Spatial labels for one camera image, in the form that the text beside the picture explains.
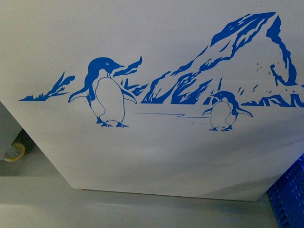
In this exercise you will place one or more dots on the white blue chest freezer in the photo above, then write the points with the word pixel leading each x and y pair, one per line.
pixel 194 98

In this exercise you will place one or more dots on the yellow tape roll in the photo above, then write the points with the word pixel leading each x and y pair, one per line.
pixel 14 152

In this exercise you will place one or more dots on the blue perforated plastic crate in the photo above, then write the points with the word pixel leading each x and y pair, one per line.
pixel 286 196

